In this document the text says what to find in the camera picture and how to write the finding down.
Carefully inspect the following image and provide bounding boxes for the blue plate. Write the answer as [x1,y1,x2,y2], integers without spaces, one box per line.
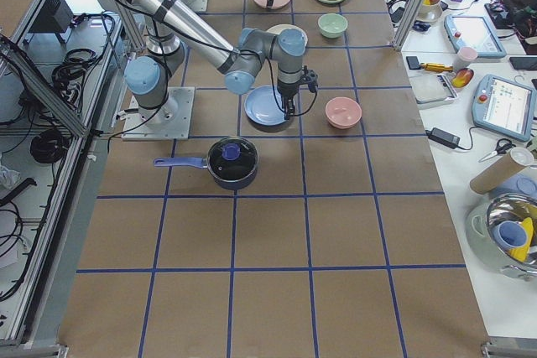
[244,85,288,127]

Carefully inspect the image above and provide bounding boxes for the pink bowl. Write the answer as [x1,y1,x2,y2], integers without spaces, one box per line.
[325,96,362,129]

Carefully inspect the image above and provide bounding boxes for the dark blue pot with lid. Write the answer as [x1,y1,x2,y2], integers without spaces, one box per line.
[154,137,258,190]

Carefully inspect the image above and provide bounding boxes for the green bowl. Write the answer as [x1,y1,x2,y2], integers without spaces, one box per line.
[317,13,348,39]

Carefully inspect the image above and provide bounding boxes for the cardboard tube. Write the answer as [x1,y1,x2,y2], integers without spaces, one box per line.
[469,147,534,195]

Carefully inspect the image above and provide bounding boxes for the cream white plate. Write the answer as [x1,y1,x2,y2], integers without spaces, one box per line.
[267,23,308,45]

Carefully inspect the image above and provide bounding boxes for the black power adapter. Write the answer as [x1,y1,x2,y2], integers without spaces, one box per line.
[425,127,460,149]

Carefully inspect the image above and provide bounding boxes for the steel bowl with toys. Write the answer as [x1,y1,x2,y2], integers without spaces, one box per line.
[465,194,536,281]

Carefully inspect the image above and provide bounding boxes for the teach pendant tablet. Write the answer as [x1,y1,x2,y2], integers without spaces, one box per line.
[443,14,507,59]
[472,75,536,142]

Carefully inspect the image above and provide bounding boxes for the scissors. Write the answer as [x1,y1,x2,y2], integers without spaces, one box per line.
[478,137,515,163]

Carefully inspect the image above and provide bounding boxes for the pink cup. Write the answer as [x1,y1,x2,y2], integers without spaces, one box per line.
[452,46,478,72]

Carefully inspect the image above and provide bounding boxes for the bowl with toy fruit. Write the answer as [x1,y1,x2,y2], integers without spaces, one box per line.
[417,0,443,23]

